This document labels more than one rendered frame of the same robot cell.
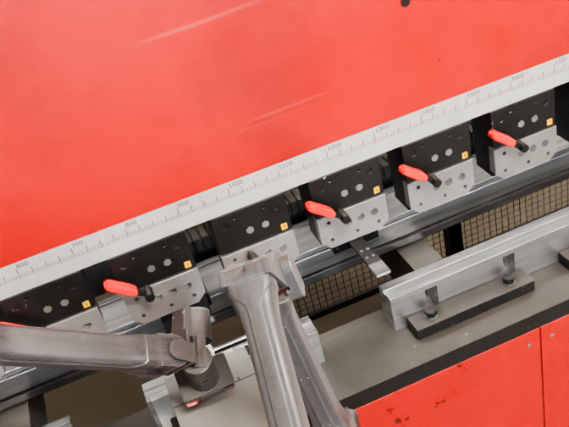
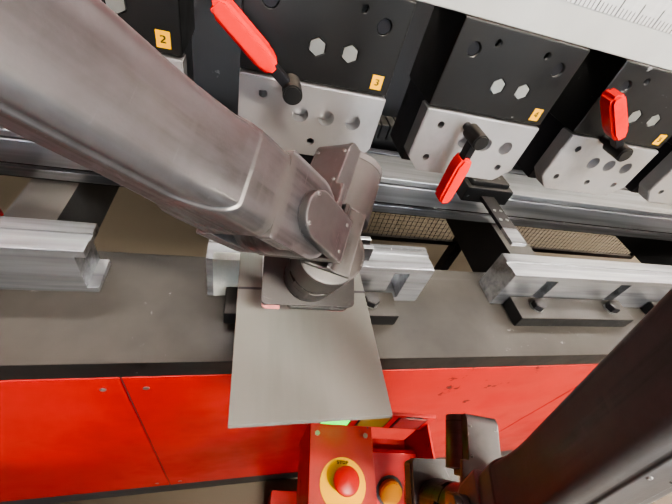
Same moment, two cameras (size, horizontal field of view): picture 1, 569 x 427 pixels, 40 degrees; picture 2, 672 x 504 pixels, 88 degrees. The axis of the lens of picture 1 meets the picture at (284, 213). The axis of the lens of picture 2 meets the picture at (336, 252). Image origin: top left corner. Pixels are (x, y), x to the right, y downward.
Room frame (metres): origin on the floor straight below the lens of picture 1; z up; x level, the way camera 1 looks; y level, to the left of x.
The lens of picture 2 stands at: (0.85, 0.25, 1.39)
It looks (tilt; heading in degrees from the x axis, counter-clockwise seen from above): 44 degrees down; 351
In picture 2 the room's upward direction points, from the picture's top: 19 degrees clockwise
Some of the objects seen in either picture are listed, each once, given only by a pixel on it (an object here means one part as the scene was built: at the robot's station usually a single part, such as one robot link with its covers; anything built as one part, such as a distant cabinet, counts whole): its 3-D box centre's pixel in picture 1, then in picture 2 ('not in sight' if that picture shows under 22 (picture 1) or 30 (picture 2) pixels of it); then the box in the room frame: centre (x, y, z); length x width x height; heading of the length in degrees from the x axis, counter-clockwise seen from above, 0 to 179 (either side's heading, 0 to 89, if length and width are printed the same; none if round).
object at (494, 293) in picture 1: (471, 303); (569, 312); (1.33, -0.36, 0.89); 0.30 x 0.05 x 0.03; 102
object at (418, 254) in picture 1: (388, 237); (469, 209); (1.76, -0.26, 0.81); 0.64 x 0.08 x 0.14; 12
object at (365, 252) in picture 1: (358, 241); (492, 200); (1.51, -0.15, 1.01); 0.26 x 0.12 x 0.05; 12
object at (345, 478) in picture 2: not in sight; (344, 482); (0.98, 0.10, 0.79); 0.04 x 0.04 x 0.04
